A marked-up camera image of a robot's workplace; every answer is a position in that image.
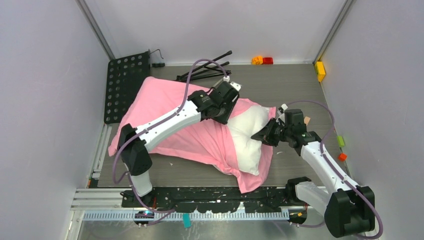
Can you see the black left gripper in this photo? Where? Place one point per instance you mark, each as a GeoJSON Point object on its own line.
{"type": "Point", "coordinates": [223, 119]}

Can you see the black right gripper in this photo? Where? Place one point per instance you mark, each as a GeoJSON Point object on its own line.
{"type": "Point", "coordinates": [265, 134]}

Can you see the white pillow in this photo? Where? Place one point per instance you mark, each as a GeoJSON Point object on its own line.
{"type": "Point", "coordinates": [252, 156]}

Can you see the pink pillowcase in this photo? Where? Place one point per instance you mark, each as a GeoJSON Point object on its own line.
{"type": "Point", "coordinates": [207, 142]}

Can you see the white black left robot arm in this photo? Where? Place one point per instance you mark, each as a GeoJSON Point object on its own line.
{"type": "Point", "coordinates": [135, 143]}

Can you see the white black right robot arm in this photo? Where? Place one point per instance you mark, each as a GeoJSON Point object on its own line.
{"type": "Point", "coordinates": [347, 208]}

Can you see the black folded tripod stand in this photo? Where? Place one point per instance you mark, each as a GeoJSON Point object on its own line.
{"type": "Point", "coordinates": [204, 71]}

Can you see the wooden block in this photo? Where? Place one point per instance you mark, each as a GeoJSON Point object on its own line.
{"type": "Point", "coordinates": [307, 120]}

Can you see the orange toy block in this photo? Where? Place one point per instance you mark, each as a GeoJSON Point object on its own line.
{"type": "Point", "coordinates": [257, 60]}

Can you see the red toy block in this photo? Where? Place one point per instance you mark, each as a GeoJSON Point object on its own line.
{"type": "Point", "coordinates": [267, 61]}

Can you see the green toy block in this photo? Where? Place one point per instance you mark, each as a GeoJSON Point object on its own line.
{"type": "Point", "coordinates": [340, 141]}

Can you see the small orange-red toy block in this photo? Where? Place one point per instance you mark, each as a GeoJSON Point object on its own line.
{"type": "Point", "coordinates": [342, 157]}

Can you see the yellow toy block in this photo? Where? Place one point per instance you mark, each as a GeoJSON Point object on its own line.
{"type": "Point", "coordinates": [320, 71]}

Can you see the black perforated music stand tray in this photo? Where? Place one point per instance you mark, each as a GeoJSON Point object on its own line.
{"type": "Point", "coordinates": [125, 77]}

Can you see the teal tape piece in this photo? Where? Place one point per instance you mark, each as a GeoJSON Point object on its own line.
{"type": "Point", "coordinates": [186, 220]}

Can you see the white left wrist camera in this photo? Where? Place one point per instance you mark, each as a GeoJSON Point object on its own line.
{"type": "Point", "coordinates": [226, 81]}

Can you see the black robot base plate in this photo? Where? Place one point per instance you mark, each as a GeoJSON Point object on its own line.
{"type": "Point", "coordinates": [265, 199]}

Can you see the aluminium slotted rail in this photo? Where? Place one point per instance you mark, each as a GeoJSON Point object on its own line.
{"type": "Point", "coordinates": [146, 215]}

